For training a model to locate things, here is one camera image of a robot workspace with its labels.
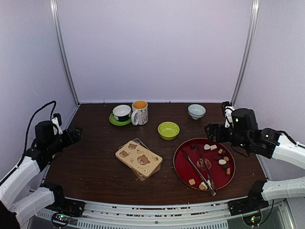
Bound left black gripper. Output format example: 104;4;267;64
47;125;82;155

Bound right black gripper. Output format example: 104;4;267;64
204;123;250;151

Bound cream half round chocolate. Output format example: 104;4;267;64
203;144;211;150

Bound metal tongs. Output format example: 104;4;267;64
182;146;217;197

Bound bear print tin lid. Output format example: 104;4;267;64
115;141;163;181

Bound beige rectangular tin box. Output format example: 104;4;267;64
132;138;163;181

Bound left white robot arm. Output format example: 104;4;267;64
0;118;84;229

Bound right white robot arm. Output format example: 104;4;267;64
204;106;305;211

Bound white oval chocolate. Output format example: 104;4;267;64
218;159;227;165

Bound tan cube chocolate front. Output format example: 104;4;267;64
188;179;196;186

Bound beige chocolate piece front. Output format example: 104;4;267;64
199;182;208;190

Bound pale blue ceramic bowl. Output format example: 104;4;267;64
188;104;206;120

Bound red round lacquer tray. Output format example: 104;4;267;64
173;138;236;191

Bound lime green bowl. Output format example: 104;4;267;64
158;122;180;140

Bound green saucer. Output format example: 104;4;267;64
109;113;133;125

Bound navy white cup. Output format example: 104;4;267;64
112;104;132;122

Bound white patterned mug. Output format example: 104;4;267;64
131;101;149;125

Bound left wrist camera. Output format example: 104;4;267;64
51;113;63;135

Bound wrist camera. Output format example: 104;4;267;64
221;101;235;128
51;113;63;135

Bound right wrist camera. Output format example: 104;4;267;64
221;101;235;128

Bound left black cable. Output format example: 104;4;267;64
25;100;57;153

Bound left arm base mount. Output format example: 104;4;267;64
41;183;85;217

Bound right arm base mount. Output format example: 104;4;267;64
227;181;269;216

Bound right aluminium frame post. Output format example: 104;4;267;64
231;0;260;107

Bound aluminium frame post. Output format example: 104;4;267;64
231;0;260;107
50;0;80;106

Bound left aluminium frame post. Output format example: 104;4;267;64
50;0;80;106

